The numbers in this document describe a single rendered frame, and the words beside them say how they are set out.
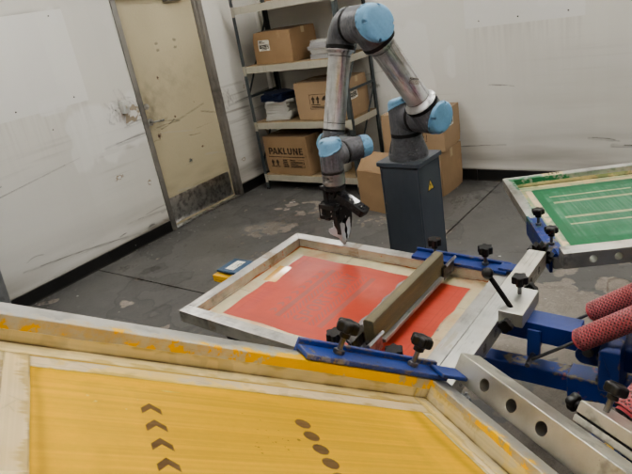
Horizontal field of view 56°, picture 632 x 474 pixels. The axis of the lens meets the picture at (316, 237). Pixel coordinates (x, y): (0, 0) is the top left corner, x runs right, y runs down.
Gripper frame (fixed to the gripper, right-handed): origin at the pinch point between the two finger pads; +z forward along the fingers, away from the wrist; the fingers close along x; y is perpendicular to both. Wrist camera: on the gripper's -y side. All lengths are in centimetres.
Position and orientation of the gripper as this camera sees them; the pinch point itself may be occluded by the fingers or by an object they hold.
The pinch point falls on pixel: (346, 240)
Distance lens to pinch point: 201.4
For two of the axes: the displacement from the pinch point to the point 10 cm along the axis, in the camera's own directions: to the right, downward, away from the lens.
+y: -8.1, -1.4, 5.7
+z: 1.3, 9.1, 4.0
